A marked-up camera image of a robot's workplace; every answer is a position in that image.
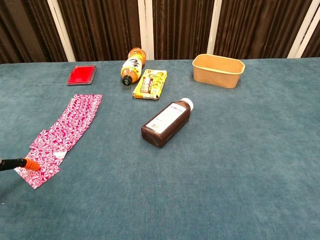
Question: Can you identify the black left hand, orange fingertip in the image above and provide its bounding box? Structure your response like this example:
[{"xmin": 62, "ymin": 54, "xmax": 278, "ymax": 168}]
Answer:
[{"xmin": 0, "ymin": 157, "xmax": 41, "ymax": 172}]

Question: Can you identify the red ink pad, black case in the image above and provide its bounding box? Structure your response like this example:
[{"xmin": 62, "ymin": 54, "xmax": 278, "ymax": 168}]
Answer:
[{"xmin": 66, "ymin": 64, "xmax": 98, "ymax": 87}]

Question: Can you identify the orange drink bottle, black cap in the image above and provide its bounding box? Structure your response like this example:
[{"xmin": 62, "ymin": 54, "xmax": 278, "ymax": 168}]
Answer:
[{"xmin": 120, "ymin": 47, "xmax": 147, "ymax": 88}]

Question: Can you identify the brown medicine bottle, white cap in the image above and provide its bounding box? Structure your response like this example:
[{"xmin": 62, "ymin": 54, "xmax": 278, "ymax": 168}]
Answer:
[{"xmin": 140, "ymin": 97, "xmax": 195, "ymax": 149}]

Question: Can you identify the yellow snack packet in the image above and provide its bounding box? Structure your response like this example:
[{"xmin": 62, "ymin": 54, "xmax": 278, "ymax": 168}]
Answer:
[{"xmin": 132, "ymin": 68, "xmax": 168, "ymax": 101}]

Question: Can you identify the dark brown pleated curtain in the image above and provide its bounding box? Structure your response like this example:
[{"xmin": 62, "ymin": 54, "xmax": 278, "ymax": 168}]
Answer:
[{"xmin": 0, "ymin": 0, "xmax": 320, "ymax": 65}]

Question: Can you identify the teal velvet table cloth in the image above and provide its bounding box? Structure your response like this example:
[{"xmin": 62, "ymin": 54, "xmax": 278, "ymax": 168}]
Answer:
[{"xmin": 0, "ymin": 57, "xmax": 320, "ymax": 240}]

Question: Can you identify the kraft paper bowl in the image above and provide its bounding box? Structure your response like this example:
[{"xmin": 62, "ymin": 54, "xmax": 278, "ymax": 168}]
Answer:
[{"xmin": 191, "ymin": 53, "xmax": 247, "ymax": 89}]

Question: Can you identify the white frame post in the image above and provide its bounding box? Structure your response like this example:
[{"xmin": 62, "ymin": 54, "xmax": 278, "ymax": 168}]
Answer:
[
  {"xmin": 137, "ymin": 0, "xmax": 155, "ymax": 61},
  {"xmin": 206, "ymin": 0, "xmax": 223, "ymax": 55},
  {"xmin": 286, "ymin": 0, "xmax": 320, "ymax": 60},
  {"xmin": 46, "ymin": 0, "xmax": 77, "ymax": 63}
]

